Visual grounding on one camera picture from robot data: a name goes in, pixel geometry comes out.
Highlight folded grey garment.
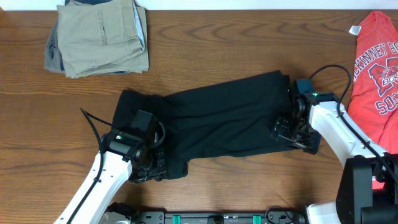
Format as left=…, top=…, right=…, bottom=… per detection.
left=43, top=0, right=133, bottom=75

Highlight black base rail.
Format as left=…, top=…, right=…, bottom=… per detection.
left=99, top=202, right=308, bottom=224

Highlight folded khaki trousers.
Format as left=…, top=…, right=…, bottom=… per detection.
left=56, top=0, right=150, bottom=79

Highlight black t-shirt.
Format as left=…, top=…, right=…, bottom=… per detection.
left=112, top=70, right=290, bottom=179

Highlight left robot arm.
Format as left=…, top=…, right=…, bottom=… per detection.
left=55, top=129, right=167, bottom=223

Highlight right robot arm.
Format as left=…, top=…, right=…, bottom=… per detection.
left=272, top=93, right=397, bottom=223

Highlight red printed t-shirt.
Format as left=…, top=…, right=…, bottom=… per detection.
left=345, top=11, right=398, bottom=190

